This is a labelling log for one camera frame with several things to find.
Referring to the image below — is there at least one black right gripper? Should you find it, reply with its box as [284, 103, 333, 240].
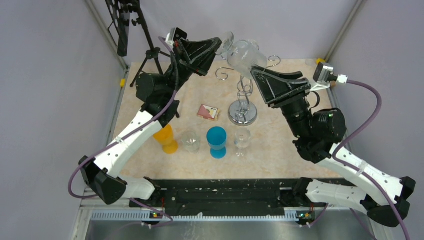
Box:
[251, 65, 312, 139]

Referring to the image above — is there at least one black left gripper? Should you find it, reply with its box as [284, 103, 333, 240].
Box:
[164, 37, 223, 99]

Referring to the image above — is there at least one clear small wine glass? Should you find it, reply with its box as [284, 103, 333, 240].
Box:
[234, 128, 251, 157]

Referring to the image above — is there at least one blue wine glass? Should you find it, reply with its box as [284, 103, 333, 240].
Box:
[206, 126, 227, 159]

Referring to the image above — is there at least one clear patterned wine glass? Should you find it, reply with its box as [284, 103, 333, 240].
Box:
[181, 131, 200, 153]

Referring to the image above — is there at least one yellow wine glass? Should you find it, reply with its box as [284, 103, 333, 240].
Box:
[153, 124, 179, 154]

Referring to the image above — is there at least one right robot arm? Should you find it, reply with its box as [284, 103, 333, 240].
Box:
[251, 66, 416, 228]

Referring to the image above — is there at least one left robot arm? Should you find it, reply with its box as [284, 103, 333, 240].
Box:
[78, 37, 222, 207]

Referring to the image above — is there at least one chrome wine glass rack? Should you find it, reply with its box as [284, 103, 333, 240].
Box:
[215, 55, 282, 127]

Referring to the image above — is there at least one black tripod stand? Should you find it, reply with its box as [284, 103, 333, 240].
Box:
[127, 0, 181, 119]

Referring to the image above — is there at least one yellow corner clamp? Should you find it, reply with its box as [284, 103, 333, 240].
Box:
[315, 58, 326, 65]

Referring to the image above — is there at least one playing card box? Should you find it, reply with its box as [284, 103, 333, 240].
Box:
[197, 104, 221, 122]

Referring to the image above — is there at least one yellow left edge clamp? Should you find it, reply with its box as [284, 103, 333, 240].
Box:
[119, 78, 126, 88]

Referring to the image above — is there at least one black perforated plate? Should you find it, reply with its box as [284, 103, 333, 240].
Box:
[105, 0, 131, 57]

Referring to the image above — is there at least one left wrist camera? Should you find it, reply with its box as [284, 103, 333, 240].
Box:
[165, 27, 188, 46]

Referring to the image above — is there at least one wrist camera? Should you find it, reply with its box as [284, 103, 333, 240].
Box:
[165, 27, 188, 46]
[310, 62, 348, 92]

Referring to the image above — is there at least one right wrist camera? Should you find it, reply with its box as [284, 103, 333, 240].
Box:
[310, 62, 348, 92]

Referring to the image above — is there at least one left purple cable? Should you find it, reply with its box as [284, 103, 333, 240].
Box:
[67, 35, 181, 226]

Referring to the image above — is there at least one purple cable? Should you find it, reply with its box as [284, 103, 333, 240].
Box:
[331, 79, 412, 240]
[67, 35, 181, 226]

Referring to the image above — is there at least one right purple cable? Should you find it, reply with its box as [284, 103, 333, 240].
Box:
[331, 79, 412, 240]

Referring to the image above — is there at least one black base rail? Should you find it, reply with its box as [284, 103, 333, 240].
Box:
[140, 178, 325, 217]

